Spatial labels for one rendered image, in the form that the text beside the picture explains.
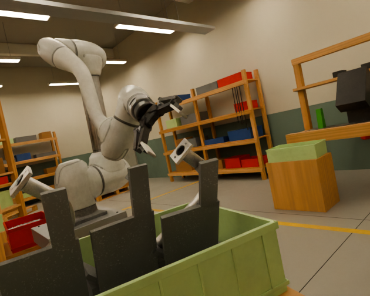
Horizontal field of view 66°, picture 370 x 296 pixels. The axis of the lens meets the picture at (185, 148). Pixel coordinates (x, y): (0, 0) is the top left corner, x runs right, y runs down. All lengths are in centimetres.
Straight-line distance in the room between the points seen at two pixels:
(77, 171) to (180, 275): 85
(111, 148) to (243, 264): 62
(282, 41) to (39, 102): 838
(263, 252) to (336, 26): 526
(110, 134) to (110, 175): 41
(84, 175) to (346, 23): 506
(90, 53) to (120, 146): 61
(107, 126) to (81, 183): 37
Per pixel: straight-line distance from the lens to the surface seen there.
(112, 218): 133
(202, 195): 68
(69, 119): 1161
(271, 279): 75
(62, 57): 136
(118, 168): 147
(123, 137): 104
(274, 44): 623
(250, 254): 70
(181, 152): 67
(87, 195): 136
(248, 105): 580
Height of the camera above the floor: 120
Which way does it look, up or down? 3 degrees down
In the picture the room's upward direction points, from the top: 12 degrees counter-clockwise
